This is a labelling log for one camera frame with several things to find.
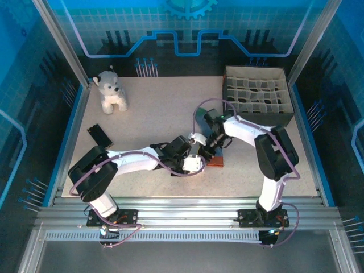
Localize blue sock orange stripes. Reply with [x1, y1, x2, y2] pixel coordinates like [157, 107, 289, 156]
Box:
[195, 109, 226, 169]

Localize dark fabric sock organizer box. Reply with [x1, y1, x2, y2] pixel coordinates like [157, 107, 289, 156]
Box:
[222, 65, 295, 127]

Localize black rectangular block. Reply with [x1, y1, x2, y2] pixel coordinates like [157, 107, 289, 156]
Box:
[86, 123, 114, 150]

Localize grey white plush husky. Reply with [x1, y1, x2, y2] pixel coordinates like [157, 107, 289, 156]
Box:
[93, 65, 129, 115]

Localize small circuit board with LED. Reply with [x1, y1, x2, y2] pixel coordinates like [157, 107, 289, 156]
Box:
[258, 227, 281, 249]
[98, 224, 121, 249]

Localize grey metal bench panel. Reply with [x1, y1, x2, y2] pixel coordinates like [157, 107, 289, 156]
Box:
[16, 227, 361, 273]

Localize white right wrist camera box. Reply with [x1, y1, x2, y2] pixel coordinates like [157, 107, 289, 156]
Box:
[189, 133, 210, 145]

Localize aluminium mounting rail beam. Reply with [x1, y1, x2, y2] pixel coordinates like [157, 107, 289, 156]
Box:
[34, 196, 342, 231]

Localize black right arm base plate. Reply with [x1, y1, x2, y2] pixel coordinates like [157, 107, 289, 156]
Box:
[237, 209, 290, 228]

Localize slotted grey cable duct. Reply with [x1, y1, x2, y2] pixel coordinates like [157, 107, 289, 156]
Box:
[44, 230, 264, 243]

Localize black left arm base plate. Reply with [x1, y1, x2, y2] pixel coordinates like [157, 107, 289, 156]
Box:
[86, 209, 139, 228]

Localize aluminium frame post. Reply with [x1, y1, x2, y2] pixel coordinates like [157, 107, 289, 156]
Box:
[286, 0, 344, 88]
[30, 0, 92, 89]

